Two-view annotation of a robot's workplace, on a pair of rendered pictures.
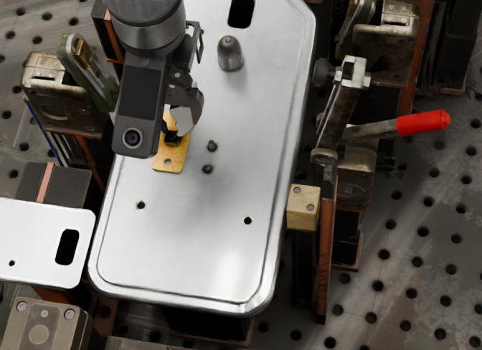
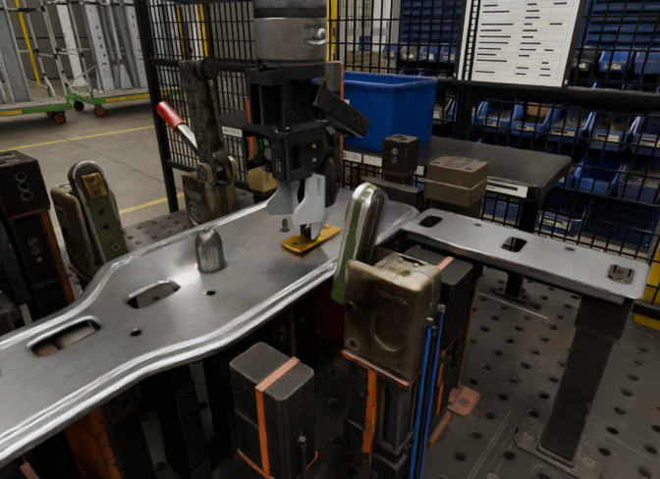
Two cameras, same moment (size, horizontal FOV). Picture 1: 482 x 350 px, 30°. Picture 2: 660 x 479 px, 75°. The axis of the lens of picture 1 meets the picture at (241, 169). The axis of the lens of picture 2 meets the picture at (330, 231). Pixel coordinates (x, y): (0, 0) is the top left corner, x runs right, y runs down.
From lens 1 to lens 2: 126 cm
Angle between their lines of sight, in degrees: 89
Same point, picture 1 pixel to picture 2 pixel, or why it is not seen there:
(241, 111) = (242, 238)
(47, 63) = (401, 270)
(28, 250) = (463, 226)
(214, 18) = (183, 297)
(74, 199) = (414, 252)
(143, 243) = not seen: hidden behind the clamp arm
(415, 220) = not seen: hidden behind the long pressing
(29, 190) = (455, 268)
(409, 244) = not seen: hidden behind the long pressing
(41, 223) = (448, 234)
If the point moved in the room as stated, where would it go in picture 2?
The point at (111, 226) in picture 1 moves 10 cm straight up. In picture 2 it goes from (391, 220) to (395, 153)
